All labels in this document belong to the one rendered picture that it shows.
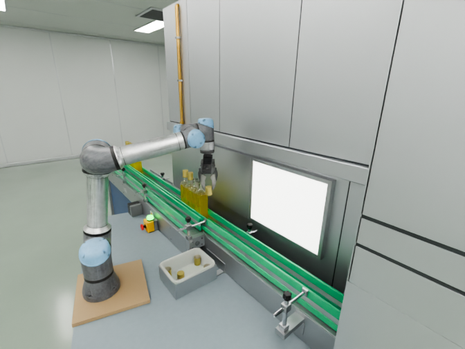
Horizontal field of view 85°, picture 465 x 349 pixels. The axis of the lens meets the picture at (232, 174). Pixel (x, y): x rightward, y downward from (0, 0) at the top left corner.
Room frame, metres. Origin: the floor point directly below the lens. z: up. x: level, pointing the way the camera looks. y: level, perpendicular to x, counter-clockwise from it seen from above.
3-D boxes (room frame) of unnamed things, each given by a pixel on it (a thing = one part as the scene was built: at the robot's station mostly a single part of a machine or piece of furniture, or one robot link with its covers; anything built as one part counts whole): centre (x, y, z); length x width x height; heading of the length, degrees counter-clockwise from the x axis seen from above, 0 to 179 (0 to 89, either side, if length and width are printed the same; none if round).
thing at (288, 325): (0.67, -0.20, 0.90); 0.17 x 0.05 x 0.23; 129
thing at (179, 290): (1.03, 0.19, 0.79); 0.27 x 0.17 x 0.08; 129
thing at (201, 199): (1.33, 0.18, 0.99); 0.06 x 0.06 x 0.21; 40
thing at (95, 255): (0.91, 0.58, 0.94); 0.13 x 0.12 x 0.14; 25
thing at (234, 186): (1.22, -0.09, 1.15); 0.90 x 0.03 x 0.34; 39
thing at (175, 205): (1.91, 0.72, 0.92); 1.75 x 0.01 x 0.08; 39
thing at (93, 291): (0.91, 0.58, 0.82); 0.15 x 0.15 x 0.10
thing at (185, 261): (1.01, 0.21, 0.80); 0.22 x 0.17 x 0.09; 129
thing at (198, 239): (1.18, 0.19, 0.85); 0.09 x 0.04 x 0.07; 129
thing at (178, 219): (1.86, 0.78, 0.92); 1.75 x 0.01 x 0.08; 39
